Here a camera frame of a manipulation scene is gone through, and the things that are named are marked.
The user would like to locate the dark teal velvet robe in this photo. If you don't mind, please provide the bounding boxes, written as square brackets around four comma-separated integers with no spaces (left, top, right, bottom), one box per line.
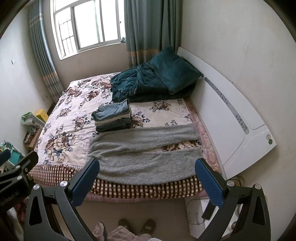
[110,63,171,102]

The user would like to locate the grey fluffy fleece pants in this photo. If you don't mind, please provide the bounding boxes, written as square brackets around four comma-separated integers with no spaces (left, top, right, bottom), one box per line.
[88,123,202,185]

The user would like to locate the stack of folded clothes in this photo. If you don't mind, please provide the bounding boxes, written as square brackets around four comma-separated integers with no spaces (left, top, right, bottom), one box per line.
[91,99,132,133]

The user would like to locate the window with white frame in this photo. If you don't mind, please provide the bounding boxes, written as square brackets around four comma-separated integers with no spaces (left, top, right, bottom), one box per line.
[50,0,126,59]

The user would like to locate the white bed headboard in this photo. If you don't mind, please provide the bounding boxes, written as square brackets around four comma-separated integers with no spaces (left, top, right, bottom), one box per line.
[178,48,276,179]

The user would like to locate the yellow box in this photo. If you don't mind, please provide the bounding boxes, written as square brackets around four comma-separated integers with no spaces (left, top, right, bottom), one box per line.
[35,109,49,123]

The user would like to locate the white bag with green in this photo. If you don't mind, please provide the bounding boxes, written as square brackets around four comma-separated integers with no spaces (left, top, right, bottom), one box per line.
[21,112,45,128]

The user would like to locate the white bedside cabinet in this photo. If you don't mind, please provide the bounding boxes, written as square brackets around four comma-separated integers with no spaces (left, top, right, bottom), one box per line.
[185,197,243,240]

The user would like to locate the dark teal pillow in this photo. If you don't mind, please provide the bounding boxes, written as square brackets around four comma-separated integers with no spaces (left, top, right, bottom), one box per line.
[149,46,203,94]

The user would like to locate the cardboard box with clutter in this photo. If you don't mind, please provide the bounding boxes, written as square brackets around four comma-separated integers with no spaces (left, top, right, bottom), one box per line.
[23,126,42,151]

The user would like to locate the right grey-blue curtain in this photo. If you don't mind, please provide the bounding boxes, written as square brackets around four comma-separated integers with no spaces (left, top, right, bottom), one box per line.
[124,1,183,68]

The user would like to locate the grey-blue curtain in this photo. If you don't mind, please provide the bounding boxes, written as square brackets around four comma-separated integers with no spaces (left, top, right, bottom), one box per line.
[124,1,183,68]
[29,1,64,103]

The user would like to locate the left grey-blue curtain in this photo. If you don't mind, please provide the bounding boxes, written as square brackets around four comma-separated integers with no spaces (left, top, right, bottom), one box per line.
[29,1,64,103]

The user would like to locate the left brown slipper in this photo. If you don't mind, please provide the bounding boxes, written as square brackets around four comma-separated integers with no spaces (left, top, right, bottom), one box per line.
[118,218,134,233]

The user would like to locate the teal storage rack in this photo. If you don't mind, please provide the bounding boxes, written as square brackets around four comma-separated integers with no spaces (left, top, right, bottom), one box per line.
[1,141,25,171]

